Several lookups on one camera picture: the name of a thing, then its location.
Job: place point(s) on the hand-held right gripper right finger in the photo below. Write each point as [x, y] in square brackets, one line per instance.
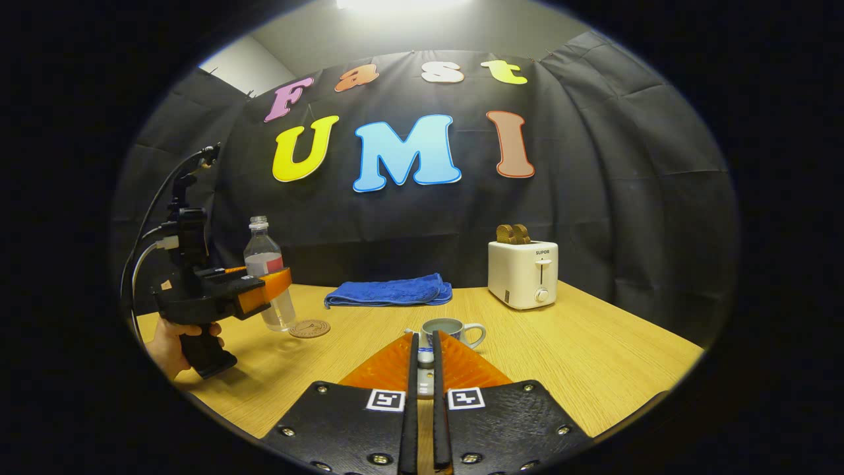
[440, 429]

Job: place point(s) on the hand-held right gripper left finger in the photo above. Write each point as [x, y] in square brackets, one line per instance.
[410, 422]

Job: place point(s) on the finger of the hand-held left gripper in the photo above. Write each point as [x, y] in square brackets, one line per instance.
[247, 284]

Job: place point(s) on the clear plastic water bottle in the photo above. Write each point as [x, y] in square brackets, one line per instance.
[262, 254]

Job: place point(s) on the round brown coaster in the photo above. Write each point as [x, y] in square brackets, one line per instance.
[310, 328]

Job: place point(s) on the white blue-patterned teacup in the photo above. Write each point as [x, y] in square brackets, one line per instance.
[461, 328]

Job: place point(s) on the folded blue towel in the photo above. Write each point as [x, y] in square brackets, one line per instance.
[389, 292]

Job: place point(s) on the cream toaster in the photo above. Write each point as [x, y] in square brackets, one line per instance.
[524, 277]

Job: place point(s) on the brown toast slice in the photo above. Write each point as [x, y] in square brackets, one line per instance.
[504, 233]
[521, 234]

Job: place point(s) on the black backdrop cloth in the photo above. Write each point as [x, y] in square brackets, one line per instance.
[626, 198]

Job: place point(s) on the ceiling light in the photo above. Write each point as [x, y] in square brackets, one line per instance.
[402, 3]

